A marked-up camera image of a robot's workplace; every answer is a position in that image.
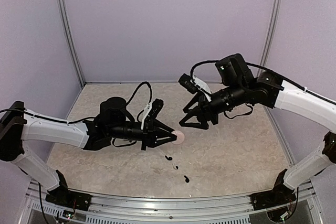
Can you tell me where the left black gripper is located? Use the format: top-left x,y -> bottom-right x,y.
108,119 -> 177,151

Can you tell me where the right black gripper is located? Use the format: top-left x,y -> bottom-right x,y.
179,80 -> 249,130

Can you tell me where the pink earbud charging case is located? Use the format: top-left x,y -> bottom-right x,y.
172,130 -> 185,145

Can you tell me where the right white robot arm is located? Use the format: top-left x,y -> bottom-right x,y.
179,54 -> 335,205

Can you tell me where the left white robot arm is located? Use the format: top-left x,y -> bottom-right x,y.
1,97 -> 177,206

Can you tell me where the black earbud lower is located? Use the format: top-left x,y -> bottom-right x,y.
184,175 -> 190,183

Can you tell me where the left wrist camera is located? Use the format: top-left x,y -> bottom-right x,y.
141,99 -> 164,130

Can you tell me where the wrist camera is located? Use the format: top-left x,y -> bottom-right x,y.
178,73 -> 212,102
141,99 -> 164,130

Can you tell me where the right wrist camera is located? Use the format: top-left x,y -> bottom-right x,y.
178,73 -> 212,102

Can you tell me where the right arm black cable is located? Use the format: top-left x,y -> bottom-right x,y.
189,60 -> 336,120

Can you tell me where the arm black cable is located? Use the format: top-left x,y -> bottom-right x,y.
23,81 -> 153,148
189,60 -> 336,120

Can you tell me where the right aluminium corner post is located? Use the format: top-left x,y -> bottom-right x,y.
260,0 -> 281,67

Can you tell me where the aluminium corner post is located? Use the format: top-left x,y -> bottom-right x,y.
260,0 -> 281,67
57,0 -> 86,89

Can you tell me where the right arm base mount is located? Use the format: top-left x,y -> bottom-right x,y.
250,190 -> 297,211

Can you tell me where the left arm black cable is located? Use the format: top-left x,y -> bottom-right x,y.
23,81 -> 153,148

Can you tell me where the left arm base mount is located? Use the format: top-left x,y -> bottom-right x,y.
46,189 -> 92,211

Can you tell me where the left aluminium corner post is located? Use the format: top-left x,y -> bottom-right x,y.
57,0 -> 86,89

